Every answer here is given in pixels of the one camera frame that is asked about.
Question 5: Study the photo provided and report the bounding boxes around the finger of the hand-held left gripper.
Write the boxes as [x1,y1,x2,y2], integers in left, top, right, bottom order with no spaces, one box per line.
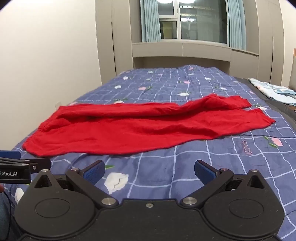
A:
[0,151,30,165]
[30,158,52,174]

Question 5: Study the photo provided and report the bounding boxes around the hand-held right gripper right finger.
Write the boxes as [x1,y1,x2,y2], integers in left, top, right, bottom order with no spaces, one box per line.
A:
[180,159,269,208]

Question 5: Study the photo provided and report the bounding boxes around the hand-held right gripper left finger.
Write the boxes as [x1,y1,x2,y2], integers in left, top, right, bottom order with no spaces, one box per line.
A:
[30,160,118,209]

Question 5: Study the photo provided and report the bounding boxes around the red pants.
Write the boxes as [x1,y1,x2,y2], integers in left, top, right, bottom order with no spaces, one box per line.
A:
[22,93,276,156]

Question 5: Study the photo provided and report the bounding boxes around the blue floral checkered bedsheet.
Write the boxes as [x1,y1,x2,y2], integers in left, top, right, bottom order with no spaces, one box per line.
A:
[0,64,296,239]

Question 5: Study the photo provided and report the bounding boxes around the person's leg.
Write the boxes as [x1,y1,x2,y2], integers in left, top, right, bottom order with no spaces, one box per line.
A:
[0,191,16,241]

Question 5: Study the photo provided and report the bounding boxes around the dark grey mat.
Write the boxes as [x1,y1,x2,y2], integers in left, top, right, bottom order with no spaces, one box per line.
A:
[233,77,296,132]

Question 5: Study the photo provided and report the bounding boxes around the pile of folded light clothes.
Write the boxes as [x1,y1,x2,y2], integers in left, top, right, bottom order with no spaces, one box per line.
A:
[248,78,296,106]

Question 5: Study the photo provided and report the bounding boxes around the beige window cabinet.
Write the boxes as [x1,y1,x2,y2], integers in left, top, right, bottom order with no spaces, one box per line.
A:
[131,39,259,82]

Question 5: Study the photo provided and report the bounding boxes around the beige wardrobe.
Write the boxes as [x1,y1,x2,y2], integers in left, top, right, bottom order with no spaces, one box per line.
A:
[254,0,296,91]
[95,0,142,87]

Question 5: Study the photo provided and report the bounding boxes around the window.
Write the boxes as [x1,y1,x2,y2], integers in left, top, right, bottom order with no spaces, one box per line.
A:
[157,0,229,44]

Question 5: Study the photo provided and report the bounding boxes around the light blue curtain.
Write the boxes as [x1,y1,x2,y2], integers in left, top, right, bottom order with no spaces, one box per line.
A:
[225,0,247,51]
[140,0,161,43]

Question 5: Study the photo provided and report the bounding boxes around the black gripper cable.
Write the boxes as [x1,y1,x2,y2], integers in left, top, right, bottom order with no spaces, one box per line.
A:
[3,190,12,241]

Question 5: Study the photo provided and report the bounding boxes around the thin black cable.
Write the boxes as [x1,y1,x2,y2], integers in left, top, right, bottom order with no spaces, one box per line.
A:
[222,133,296,140]

